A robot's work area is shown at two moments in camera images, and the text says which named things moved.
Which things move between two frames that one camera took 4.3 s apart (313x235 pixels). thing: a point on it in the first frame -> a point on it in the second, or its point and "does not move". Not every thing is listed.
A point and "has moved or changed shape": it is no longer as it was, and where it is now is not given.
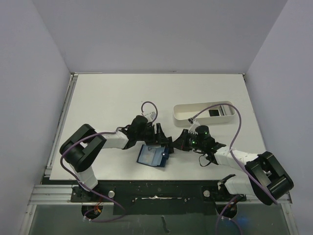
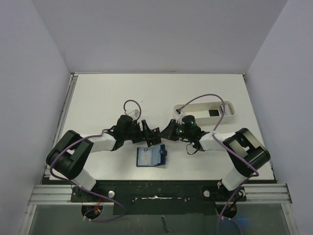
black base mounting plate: (157, 197) does not move
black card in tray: (213, 112) does not move
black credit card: (170, 145) has moved or changed shape
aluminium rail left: (73, 80) does not move
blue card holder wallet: (153, 155) has moved or changed shape
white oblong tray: (203, 112) does not move
